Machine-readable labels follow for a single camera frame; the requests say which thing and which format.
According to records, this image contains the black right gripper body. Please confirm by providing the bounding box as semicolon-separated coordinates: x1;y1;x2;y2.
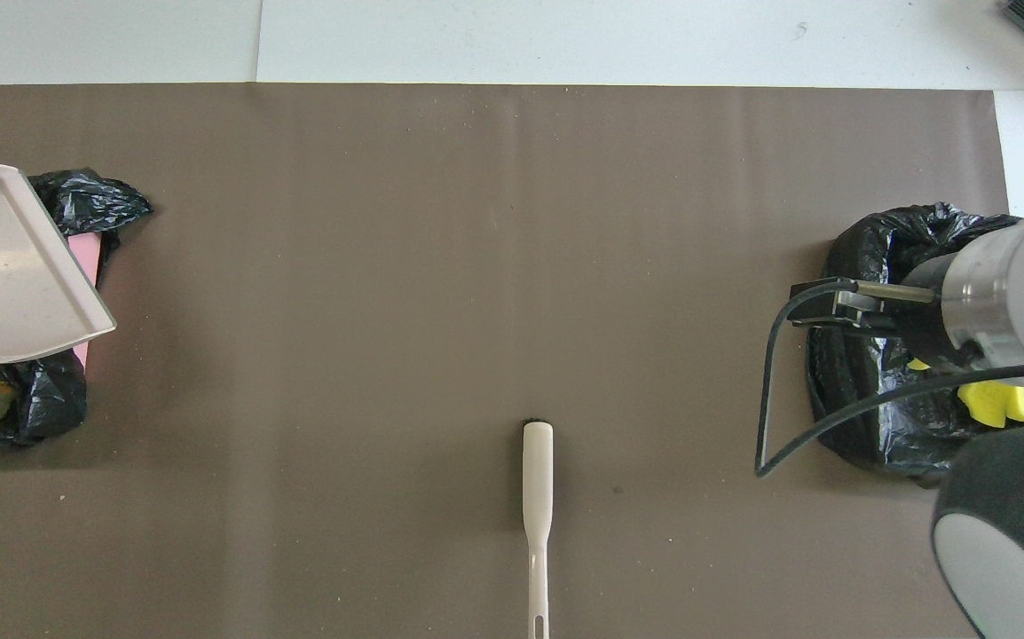
901;253;979;369

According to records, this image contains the beige hand brush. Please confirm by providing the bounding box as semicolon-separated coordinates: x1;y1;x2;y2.
522;417;555;639

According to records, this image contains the beige plastic dustpan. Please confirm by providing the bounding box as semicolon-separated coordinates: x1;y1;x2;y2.
0;164;117;366

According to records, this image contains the black plastic trash bag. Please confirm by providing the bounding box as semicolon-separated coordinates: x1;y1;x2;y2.
807;202;1024;491
0;169;154;446

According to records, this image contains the pink plastic bin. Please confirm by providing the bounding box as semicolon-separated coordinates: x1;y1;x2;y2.
67;233;103;368

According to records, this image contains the brown paper table mat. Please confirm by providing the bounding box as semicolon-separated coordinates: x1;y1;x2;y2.
0;83;1024;639

